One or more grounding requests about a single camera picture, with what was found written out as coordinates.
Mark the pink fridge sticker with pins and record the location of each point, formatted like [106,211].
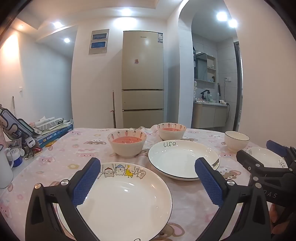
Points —
[136,61]

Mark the grey wall electrical panel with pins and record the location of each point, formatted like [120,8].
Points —
[99,41]

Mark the white wall socket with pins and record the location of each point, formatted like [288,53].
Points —
[227,79]

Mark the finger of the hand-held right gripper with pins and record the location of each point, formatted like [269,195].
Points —
[254,166]
[277,146]

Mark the beige refrigerator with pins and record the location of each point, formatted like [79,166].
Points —
[142,69]

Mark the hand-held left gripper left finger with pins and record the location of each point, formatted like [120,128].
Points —
[86,183]

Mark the beige bathroom vanity cabinet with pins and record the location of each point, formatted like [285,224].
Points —
[208,115]

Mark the white pole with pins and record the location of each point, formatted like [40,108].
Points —
[14,105]

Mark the recessed ceiling light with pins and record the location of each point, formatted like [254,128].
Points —
[56,23]
[66,40]
[233,22]
[221,15]
[20,26]

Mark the blue book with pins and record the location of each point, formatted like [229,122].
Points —
[55,136]

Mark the white plate with black rim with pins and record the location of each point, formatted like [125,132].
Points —
[263,154]
[178,160]

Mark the cartoon printed pouch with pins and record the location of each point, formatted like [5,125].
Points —
[13,125]

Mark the cartoon animals white plate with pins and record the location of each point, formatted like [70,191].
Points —
[122,204]

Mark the white plush toy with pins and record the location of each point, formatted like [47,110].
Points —
[195,90]

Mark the white hair dryer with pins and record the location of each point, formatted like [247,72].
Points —
[222,102]

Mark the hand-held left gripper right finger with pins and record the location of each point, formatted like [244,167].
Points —
[208,183]

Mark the ribbed white bowl black rim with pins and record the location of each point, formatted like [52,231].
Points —
[235,143]

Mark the person's right hand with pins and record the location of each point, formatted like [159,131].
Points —
[276,214]

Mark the white jug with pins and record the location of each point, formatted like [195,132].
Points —
[4,166]

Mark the green notebook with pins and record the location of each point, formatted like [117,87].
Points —
[61,126]

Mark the carrot print bowl pink inside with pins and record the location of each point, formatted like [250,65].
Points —
[126,149]
[171,135]

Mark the black faucet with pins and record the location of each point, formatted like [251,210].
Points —
[204,93]

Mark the fridge energy label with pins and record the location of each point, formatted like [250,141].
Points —
[160,38]

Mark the blue jar with white lid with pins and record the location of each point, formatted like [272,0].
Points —
[16,160]

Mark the bathroom mirror cabinet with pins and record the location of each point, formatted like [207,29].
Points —
[204,66]

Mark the pink cartoon printed tablecloth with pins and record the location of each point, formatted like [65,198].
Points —
[92,153]

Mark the white handheld device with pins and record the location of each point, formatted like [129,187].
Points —
[30,141]

